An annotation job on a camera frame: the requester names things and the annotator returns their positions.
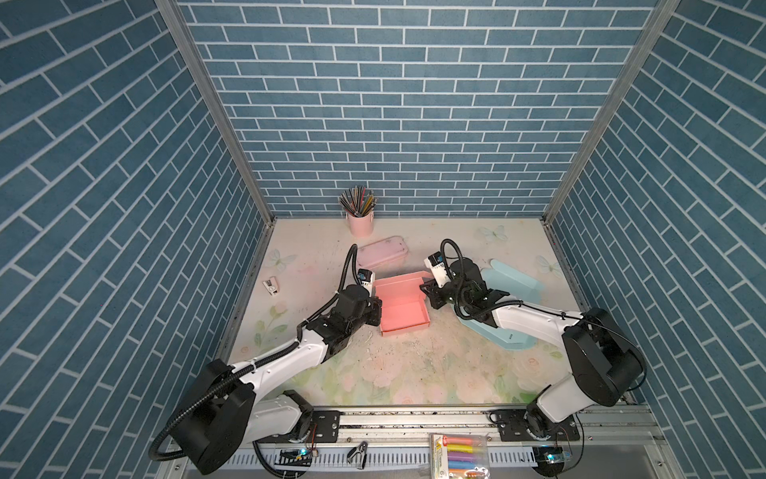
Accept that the wrist white camera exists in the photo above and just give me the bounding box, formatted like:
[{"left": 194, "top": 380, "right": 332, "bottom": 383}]
[
  {"left": 356, "top": 269, "right": 375, "bottom": 297},
  {"left": 424, "top": 251, "right": 451, "bottom": 287}
]

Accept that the light blue flat paper box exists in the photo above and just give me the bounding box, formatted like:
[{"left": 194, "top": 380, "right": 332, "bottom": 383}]
[{"left": 461, "top": 259, "right": 545, "bottom": 351}]

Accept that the right small circuit board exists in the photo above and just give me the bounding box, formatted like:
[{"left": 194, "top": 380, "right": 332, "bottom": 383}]
[{"left": 533, "top": 446, "right": 567, "bottom": 478}]

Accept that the bundle of coloured pencils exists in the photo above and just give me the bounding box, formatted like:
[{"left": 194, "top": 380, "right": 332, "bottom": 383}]
[{"left": 339, "top": 186, "right": 377, "bottom": 218}]

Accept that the aluminium front rail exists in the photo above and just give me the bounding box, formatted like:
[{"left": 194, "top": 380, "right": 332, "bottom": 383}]
[{"left": 243, "top": 403, "right": 665, "bottom": 447}]

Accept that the small white pencil sharpener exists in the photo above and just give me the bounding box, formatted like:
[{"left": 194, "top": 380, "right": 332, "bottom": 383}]
[{"left": 263, "top": 277, "right": 279, "bottom": 297}]

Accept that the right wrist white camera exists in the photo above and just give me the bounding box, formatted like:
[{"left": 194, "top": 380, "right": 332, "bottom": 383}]
[{"left": 424, "top": 251, "right": 451, "bottom": 287}]

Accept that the small circuit board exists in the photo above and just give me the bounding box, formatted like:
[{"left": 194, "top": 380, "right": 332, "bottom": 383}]
[
  {"left": 533, "top": 446, "right": 567, "bottom": 478},
  {"left": 275, "top": 448, "right": 313, "bottom": 468}
]

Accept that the pink pencil case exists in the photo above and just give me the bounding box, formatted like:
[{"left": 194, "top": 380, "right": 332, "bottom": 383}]
[{"left": 356, "top": 236, "right": 409, "bottom": 271}]

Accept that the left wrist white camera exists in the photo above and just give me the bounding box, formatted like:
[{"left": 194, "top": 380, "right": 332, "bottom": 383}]
[{"left": 356, "top": 269, "right": 375, "bottom": 297}]

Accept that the left black corrugated cable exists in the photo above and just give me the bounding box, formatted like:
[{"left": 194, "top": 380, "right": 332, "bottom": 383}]
[{"left": 148, "top": 242, "right": 360, "bottom": 462}]

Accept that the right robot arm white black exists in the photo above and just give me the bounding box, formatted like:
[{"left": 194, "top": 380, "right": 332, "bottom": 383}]
[{"left": 420, "top": 253, "right": 646, "bottom": 440}]

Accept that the left small circuit board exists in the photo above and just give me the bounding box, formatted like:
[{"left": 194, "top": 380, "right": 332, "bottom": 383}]
[{"left": 275, "top": 448, "right": 313, "bottom": 468}]

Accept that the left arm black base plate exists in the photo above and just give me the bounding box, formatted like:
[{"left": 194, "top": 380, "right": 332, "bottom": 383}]
[{"left": 261, "top": 410, "right": 341, "bottom": 444}]

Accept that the pink pencil cup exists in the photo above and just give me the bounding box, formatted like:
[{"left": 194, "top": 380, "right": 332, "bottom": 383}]
[{"left": 346, "top": 211, "right": 374, "bottom": 239}]

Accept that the black metal clip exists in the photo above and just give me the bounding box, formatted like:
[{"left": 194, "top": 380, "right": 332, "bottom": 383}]
[{"left": 346, "top": 441, "right": 368, "bottom": 470}]

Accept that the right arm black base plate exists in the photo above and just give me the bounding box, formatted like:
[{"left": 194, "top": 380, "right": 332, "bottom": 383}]
[{"left": 487, "top": 408, "right": 580, "bottom": 442}]

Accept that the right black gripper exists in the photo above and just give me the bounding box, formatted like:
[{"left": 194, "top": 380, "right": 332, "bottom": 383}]
[{"left": 417, "top": 276, "right": 471, "bottom": 311}]

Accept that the pack of coloured markers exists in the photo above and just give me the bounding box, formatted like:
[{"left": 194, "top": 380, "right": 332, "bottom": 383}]
[{"left": 429, "top": 434, "right": 491, "bottom": 479}]

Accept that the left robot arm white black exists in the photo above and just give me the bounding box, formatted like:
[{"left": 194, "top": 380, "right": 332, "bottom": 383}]
[{"left": 148, "top": 285, "right": 382, "bottom": 474}]

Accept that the pink paper box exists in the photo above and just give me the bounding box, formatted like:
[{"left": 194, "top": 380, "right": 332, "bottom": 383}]
[{"left": 373, "top": 271, "right": 433, "bottom": 336}]

